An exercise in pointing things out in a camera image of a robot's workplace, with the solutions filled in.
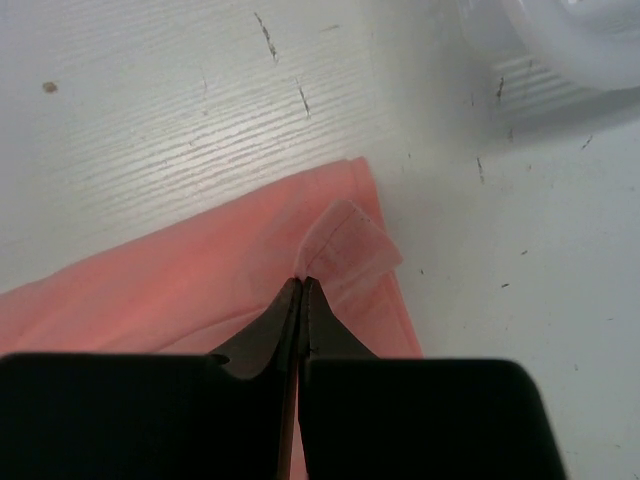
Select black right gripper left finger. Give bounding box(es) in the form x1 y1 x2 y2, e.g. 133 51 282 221
208 278 303 380

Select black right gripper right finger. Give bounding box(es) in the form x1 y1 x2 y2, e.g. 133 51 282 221
298 277 377 359

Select salmon orange t-shirt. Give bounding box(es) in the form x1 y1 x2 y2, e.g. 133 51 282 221
0 155 424 480

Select white plastic basket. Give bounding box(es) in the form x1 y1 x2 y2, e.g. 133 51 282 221
456 1 639 120

